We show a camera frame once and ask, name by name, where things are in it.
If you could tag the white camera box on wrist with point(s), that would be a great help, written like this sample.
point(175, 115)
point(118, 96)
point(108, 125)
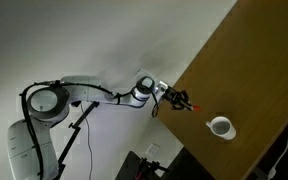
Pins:
point(162, 87)

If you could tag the white ceramic cup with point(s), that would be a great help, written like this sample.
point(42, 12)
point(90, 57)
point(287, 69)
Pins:
point(222, 127)

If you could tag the red and white marker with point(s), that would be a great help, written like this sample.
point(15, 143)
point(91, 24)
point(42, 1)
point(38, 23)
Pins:
point(195, 108)

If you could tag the black camera stand pole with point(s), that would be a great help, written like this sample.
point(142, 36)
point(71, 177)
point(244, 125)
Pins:
point(76, 127)

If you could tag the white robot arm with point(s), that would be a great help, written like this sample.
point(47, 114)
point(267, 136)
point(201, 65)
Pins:
point(45, 104)

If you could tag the black tripod clamp with red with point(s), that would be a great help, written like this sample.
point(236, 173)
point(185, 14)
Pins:
point(146, 170)

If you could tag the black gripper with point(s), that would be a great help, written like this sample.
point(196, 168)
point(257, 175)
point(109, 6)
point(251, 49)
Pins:
point(173, 96)

